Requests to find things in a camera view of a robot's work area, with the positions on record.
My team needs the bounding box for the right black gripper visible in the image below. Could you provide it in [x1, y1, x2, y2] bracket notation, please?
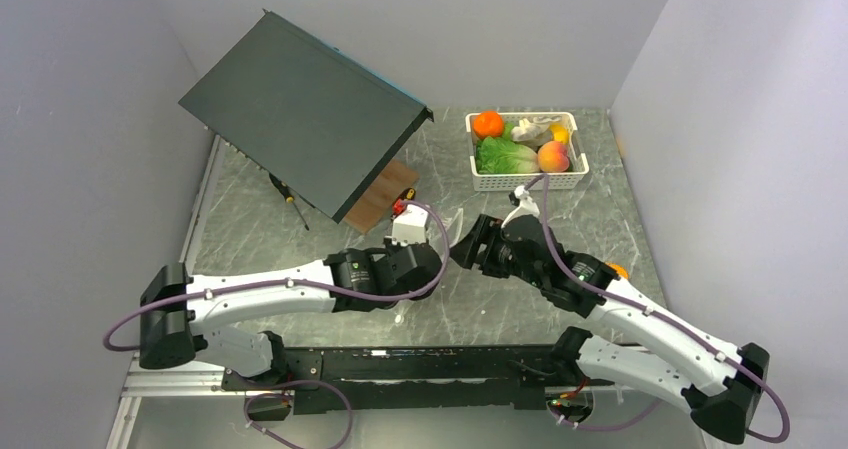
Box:
[447, 213, 545, 288]

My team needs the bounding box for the pink yellow peach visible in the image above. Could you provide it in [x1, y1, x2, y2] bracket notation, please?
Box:
[537, 140, 571, 173]

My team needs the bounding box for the orange tangerine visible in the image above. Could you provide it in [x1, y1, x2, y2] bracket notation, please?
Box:
[471, 111, 504, 140]

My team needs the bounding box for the yellow lemon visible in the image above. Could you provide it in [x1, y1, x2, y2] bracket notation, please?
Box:
[549, 123, 571, 145]

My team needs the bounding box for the clear zip top bag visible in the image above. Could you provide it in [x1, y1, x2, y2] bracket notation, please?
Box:
[441, 208, 464, 246]

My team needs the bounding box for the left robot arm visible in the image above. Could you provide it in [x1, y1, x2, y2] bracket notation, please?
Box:
[139, 243, 444, 389]

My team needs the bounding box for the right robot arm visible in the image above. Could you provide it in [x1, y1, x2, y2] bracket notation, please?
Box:
[450, 215, 770, 444]

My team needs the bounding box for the brown wooden board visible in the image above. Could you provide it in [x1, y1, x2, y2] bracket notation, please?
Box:
[342, 159, 419, 234]

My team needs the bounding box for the yellow black screwdriver right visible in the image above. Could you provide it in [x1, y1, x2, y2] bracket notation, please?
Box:
[393, 187, 416, 208]

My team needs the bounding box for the yellow black screwdriver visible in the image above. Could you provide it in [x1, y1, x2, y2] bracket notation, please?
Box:
[269, 174, 310, 231]
[393, 187, 416, 208]

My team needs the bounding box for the green lettuce head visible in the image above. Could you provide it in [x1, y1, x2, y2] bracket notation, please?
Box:
[475, 137, 540, 175]

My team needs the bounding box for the white plastic basket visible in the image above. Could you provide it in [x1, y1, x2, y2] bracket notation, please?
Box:
[465, 111, 589, 191]

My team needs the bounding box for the yellow black screwdriver left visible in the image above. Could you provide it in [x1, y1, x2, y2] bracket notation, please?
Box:
[269, 174, 310, 231]

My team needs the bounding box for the dark grey server chassis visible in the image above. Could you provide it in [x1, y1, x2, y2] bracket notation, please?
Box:
[178, 11, 434, 222]

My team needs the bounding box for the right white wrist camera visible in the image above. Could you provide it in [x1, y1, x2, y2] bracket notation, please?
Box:
[503, 185, 540, 227]

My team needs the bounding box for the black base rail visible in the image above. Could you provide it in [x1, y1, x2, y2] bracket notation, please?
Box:
[221, 344, 580, 415]

